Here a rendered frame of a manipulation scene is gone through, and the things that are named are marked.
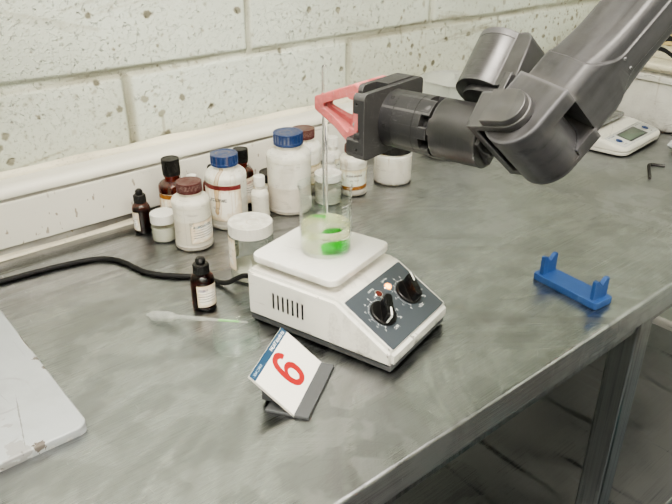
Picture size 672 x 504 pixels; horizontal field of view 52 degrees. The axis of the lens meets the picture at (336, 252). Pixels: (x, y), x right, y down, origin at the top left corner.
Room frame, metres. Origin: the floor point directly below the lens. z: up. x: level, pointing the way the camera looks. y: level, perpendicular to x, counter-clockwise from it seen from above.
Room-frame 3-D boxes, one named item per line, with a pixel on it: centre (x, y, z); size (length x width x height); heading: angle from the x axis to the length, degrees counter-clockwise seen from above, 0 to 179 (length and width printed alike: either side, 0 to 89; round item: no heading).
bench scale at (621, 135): (1.44, -0.54, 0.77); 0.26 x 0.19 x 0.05; 46
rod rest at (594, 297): (0.77, -0.30, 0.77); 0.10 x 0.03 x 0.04; 34
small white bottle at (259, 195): (1.00, 0.12, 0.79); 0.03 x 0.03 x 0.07
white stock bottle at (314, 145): (1.13, 0.06, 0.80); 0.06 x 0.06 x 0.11
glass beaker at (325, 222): (0.72, 0.01, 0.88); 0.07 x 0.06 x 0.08; 151
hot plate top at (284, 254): (0.72, 0.02, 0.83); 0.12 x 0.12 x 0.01; 55
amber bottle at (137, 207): (0.96, 0.29, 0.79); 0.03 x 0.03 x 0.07
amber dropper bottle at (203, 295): (0.74, 0.16, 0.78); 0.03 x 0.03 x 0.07
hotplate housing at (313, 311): (0.71, 0.00, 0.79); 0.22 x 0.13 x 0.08; 55
